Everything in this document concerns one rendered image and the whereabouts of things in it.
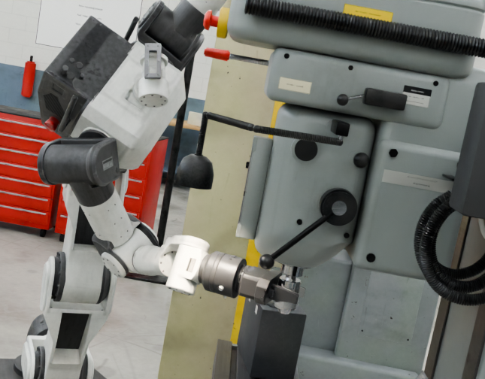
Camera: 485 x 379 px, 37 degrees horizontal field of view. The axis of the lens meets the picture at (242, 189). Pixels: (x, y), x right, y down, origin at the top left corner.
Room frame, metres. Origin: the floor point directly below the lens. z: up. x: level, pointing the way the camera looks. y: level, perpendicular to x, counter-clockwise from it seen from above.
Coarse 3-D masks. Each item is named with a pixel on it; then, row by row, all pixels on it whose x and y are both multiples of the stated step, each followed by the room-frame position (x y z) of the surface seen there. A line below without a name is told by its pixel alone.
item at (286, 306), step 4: (280, 284) 1.48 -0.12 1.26; (288, 288) 1.47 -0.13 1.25; (292, 288) 1.47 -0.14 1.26; (296, 288) 1.48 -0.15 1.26; (296, 292) 1.48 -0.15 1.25; (276, 304) 1.49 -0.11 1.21; (280, 304) 1.48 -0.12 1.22; (284, 304) 1.47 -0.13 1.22; (288, 304) 1.47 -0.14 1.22; (292, 304) 1.48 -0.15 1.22; (296, 304) 1.49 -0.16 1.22; (280, 308) 1.48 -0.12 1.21; (284, 308) 1.48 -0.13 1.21; (288, 308) 1.48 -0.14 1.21; (292, 308) 1.48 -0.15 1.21
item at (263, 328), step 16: (256, 304) 1.88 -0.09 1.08; (272, 304) 1.85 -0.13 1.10; (256, 320) 1.85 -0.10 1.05; (272, 320) 1.82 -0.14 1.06; (288, 320) 1.83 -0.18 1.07; (304, 320) 1.84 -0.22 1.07; (240, 336) 2.00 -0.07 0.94; (256, 336) 1.82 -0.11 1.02; (272, 336) 1.82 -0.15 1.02; (288, 336) 1.83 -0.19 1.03; (240, 352) 1.96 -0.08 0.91; (256, 352) 1.81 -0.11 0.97; (272, 352) 1.82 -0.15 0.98; (288, 352) 1.83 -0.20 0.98; (256, 368) 1.82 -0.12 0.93; (272, 368) 1.82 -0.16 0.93; (288, 368) 1.83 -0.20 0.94
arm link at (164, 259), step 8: (168, 240) 1.62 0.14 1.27; (176, 240) 1.59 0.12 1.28; (184, 240) 1.56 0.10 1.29; (192, 240) 1.56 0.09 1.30; (200, 240) 1.56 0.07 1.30; (160, 248) 1.63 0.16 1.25; (168, 248) 1.61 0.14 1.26; (176, 248) 1.62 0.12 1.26; (200, 248) 1.55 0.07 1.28; (208, 248) 1.58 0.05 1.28; (160, 256) 1.62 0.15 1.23; (168, 256) 1.63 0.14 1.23; (160, 264) 1.61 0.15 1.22; (168, 264) 1.62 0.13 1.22; (160, 272) 1.62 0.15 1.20; (168, 272) 1.62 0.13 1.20
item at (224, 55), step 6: (210, 48) 1.59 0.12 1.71; (204, 54) 1.59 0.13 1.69; (210, 54) 1.58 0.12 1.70; (216, 54) 1.58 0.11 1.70; (222, 54) 1.58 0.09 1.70; (228, 54) 1.58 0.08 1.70; (234, 54) 1.59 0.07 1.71; (240, 60) 1.59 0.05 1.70; (246, 60) 1.59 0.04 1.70; (252, 60) 1.59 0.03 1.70; (258, 60) 1.59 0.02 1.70; (264, 60) 1.59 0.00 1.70
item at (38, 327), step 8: (40, 320) 2.34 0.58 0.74; (32, 328) 2.32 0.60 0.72; (40, 328) 2.29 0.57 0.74; (0, 360) 2.37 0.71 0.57; (8, 360) 2.38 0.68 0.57; (16, 360) 2.35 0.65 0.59; (0, 368) 2.30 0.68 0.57; (8, 368) 2.32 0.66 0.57; (16, 368) 2.30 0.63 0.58; (0, 376) 2.25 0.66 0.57; (8, 376) 2.26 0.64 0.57; (16, 376) 2.27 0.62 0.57; (96, 376) 2.38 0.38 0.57
